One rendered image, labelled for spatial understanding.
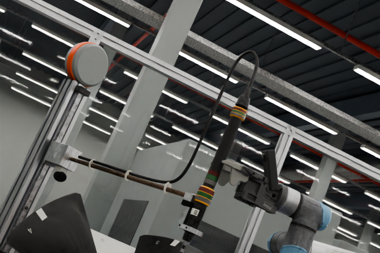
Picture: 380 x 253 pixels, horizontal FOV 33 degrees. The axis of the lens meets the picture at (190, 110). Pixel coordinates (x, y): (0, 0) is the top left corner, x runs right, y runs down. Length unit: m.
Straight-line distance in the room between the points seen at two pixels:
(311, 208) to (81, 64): 0.94
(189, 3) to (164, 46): 0.51
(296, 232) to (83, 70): 0.94
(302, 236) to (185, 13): 4.77
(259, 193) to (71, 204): 0.51
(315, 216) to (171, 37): 4.63
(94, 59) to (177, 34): 4.08
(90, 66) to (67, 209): 0.67
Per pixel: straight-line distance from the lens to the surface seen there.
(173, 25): 6.37
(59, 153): 2.17
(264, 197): 1.82
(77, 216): 1.79
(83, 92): 2.27
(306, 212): 1.84
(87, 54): 2.29
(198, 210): 1.75
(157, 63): 2.51
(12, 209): 2.23
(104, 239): 2.14
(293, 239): 1.84
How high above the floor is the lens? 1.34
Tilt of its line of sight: 13 degrees up
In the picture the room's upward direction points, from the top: 23 degrees clockwise
